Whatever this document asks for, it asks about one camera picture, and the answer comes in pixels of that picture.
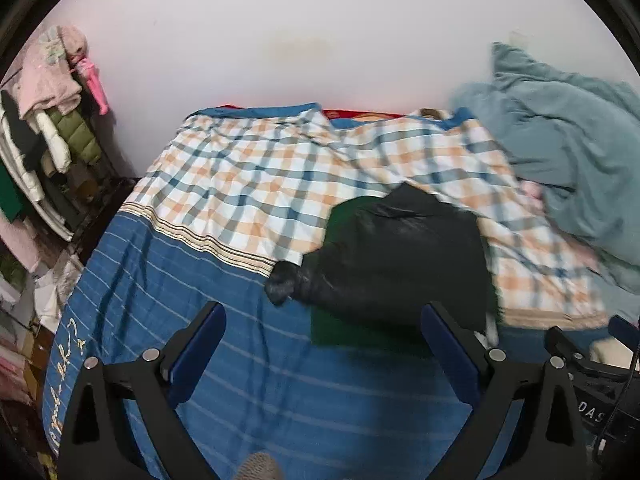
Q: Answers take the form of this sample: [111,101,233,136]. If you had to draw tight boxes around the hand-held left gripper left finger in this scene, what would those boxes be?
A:
[59,301,227,480]

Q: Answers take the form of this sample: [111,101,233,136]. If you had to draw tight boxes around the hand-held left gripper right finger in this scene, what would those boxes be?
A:
[421,301,586,480]

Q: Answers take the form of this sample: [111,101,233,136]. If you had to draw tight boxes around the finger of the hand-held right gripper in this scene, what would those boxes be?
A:
[545,326,581,366]
[608,315,640,351]

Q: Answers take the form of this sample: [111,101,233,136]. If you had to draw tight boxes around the black leather jacket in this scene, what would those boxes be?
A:
[265,183,501,346]

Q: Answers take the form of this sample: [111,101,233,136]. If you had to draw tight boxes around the black clothes rack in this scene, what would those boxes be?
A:
[0,60,146,261]

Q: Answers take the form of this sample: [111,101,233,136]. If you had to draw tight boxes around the folded white fleece garment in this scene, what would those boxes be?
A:
[590,337,626,361]

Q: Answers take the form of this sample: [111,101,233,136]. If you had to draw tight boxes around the folded green striped garment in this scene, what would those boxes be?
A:
[310,197,501,359]

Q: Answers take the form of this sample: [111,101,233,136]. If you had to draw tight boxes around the small pink cloth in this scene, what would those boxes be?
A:
[520,180,546,206]

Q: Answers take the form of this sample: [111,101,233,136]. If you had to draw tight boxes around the bed with blue plaid sheet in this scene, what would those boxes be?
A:
[42,102,640,480]

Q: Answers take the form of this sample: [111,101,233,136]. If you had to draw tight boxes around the pink fleece garment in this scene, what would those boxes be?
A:
[0,220,41,273]

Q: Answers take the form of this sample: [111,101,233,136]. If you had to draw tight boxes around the teal duvet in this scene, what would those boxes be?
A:
[447,41,640,306]

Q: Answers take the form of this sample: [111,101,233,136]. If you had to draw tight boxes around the hanging green garment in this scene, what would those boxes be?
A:
[0,162,31,223]

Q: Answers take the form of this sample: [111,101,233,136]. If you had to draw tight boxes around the olive down jacket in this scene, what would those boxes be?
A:
[47,107,103,166]

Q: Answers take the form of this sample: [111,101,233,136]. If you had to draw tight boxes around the white down jacket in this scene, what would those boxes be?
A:
[35,110,73,173]

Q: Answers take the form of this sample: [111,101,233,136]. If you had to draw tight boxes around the hanging black garment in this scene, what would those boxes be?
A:
[0,90,46,161]

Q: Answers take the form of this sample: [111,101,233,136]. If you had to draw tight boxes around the pink jacket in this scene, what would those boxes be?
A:
[15,25,90,118]

